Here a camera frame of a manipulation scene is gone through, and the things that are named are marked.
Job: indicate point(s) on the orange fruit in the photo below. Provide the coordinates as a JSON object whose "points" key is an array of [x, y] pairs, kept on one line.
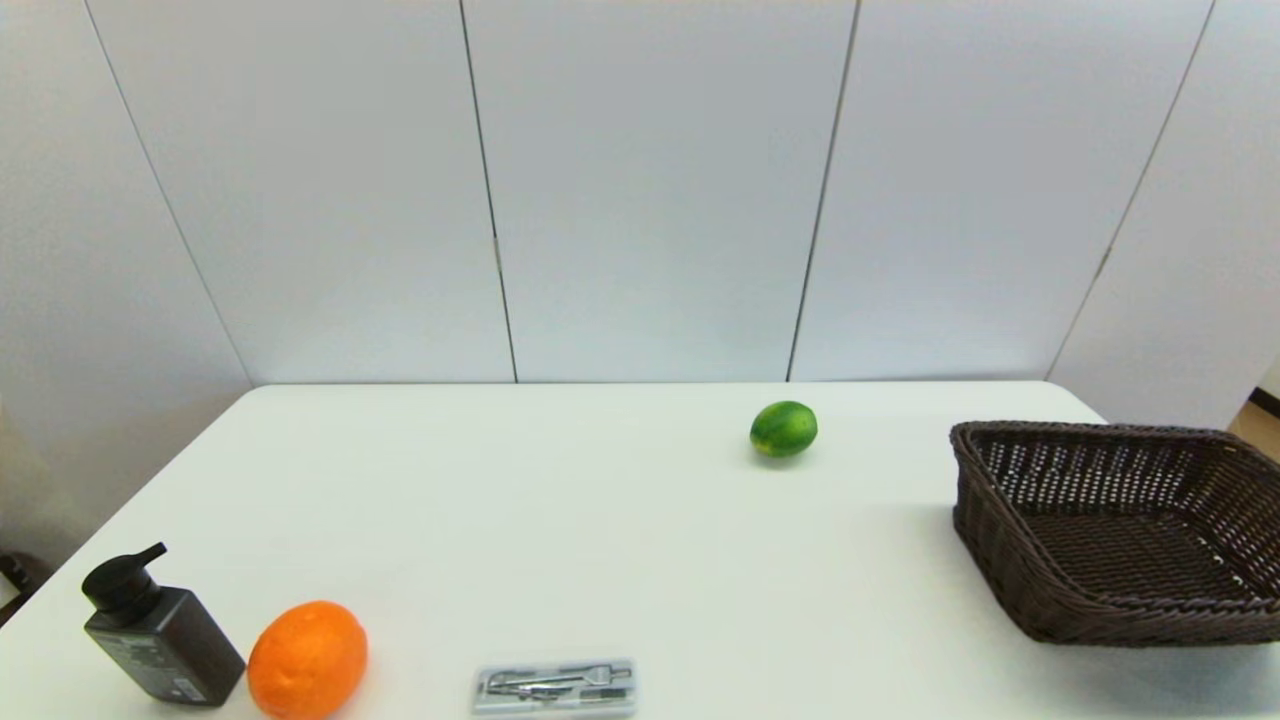
{"points": [[306, 660]]}

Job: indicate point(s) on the green lime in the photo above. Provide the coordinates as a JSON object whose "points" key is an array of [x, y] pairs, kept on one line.
{"points": [[784, 429]]}

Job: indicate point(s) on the clear case with metal tools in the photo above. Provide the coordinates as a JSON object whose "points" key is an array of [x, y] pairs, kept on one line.
{"points": [[555, 688]]}

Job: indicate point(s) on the dark brown wicker basket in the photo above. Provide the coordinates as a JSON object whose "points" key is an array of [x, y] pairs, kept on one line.
{"points": [[1110, 600]]}

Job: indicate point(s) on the dark grey pump bottle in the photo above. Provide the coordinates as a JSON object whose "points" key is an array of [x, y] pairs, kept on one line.
{"points": [[165, 645]]}

